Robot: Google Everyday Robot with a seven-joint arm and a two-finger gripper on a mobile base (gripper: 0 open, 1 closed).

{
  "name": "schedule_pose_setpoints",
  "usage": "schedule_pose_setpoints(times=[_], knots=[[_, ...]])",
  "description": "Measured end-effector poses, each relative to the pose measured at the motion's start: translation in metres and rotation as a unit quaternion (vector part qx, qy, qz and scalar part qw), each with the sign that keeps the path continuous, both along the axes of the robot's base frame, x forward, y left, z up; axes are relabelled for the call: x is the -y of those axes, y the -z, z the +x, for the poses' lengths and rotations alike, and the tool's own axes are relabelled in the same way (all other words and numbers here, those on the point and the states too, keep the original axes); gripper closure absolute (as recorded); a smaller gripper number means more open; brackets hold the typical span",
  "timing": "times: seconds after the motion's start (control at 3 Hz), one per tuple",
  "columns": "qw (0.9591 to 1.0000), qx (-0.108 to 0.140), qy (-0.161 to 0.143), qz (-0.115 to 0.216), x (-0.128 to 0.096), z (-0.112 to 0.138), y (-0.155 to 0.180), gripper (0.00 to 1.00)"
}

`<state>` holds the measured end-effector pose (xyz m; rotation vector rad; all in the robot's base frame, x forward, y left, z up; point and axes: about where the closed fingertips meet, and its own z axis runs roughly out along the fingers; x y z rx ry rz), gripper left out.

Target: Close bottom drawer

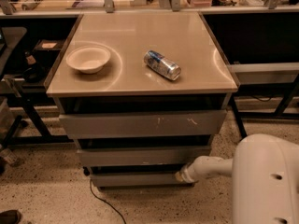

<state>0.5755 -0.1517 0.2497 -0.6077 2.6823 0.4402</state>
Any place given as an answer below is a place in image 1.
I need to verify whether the grey bench frame right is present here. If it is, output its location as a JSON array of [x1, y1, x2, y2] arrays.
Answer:
[[228, 63, 299, 138]]

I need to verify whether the blue silver soda can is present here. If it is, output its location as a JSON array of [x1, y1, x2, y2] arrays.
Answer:
[[144, 50, 181, 81]]

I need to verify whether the grey drawer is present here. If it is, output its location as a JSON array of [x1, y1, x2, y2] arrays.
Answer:
[[59, 110, 226, 139], [77, 146, 211, 166], [91, 173, 182, 188]]

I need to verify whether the grey top drawer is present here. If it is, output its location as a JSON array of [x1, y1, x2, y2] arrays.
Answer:
[[59, 110, 226, 139]]

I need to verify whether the white paper bowl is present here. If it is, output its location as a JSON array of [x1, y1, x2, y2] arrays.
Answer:
[[66, 46, 111, 74]]

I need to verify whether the black shoe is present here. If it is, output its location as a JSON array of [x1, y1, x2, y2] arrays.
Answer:
[[0, 210, 21, 224]]

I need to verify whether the black desk frame left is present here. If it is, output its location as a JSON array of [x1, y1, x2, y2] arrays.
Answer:
[[0, 27, 72, 148]]

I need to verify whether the grey middle drawer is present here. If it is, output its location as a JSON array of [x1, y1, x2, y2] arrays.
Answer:
[[77, 146, 211, 166]]

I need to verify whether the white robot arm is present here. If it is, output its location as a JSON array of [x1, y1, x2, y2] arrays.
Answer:
[[175, 133, 299, 224]]

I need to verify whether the grey drawer cabinet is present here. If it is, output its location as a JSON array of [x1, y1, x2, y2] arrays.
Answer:
[[47, 11, 237, 178]]

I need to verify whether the black floor cable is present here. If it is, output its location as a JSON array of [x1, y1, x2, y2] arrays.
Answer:
[[89, 179, 128, 224]]

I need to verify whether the grey bottom drawer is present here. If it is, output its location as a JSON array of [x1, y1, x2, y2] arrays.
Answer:
[[91, 173, 182, 188]]

